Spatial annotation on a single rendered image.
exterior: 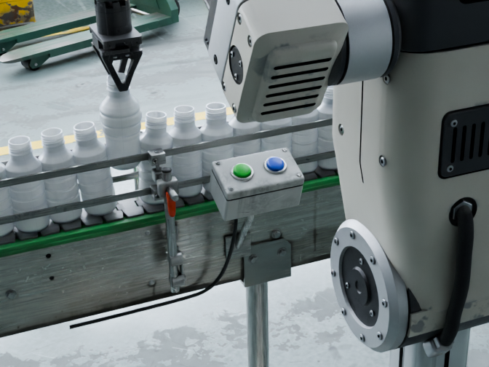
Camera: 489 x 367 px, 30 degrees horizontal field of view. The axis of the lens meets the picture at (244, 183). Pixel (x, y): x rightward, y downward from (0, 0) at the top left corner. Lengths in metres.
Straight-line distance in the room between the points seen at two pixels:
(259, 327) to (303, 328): 1.14
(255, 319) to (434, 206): 0.96
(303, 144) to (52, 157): 0.47
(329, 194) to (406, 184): 0.82
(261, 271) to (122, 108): 0.44
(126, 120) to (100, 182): 0.13
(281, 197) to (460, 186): 0.61
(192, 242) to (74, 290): 0.23
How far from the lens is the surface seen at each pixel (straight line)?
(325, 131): 1.73
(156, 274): 1.69
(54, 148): 1.58
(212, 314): 3.10
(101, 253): 1.64
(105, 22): 1.50
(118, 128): 1.56
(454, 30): 0.89
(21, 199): 1.59
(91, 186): 1.61
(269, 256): 1.76
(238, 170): 1.50
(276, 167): 1.52
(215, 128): 1.64
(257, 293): 1.84
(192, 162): 1.64
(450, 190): 0.97
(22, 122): 4.72
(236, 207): 1.51
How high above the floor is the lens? 1.78
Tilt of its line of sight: 27 degrees down
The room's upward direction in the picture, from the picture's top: 2 degrees counter-clockwise
